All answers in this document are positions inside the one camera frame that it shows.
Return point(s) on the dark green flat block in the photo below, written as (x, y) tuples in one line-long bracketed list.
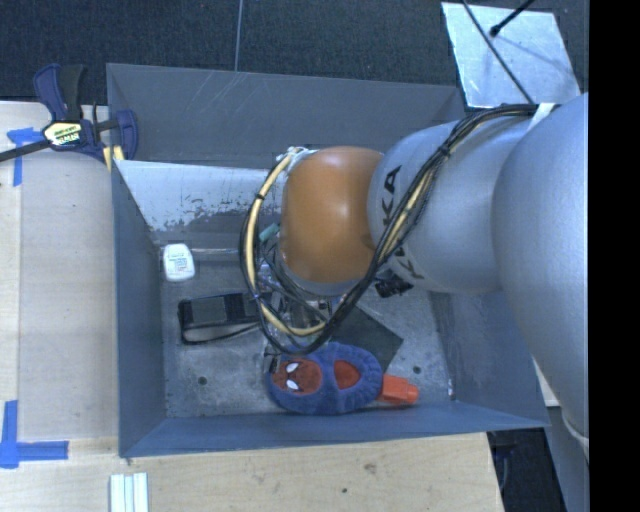
[(376, 336)]

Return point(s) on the blue and red slipper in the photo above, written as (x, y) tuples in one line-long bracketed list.
[(327, 395)]

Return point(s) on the orange plastic piece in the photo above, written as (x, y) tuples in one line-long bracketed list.
[(400, 391)]

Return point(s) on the small white plastic box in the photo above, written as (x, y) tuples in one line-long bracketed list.
[(178, 262)]

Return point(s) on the grey metal bin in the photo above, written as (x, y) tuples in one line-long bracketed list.
[(215, 120)]

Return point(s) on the pale wood flat board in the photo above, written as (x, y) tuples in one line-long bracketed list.
[(65, 300)]

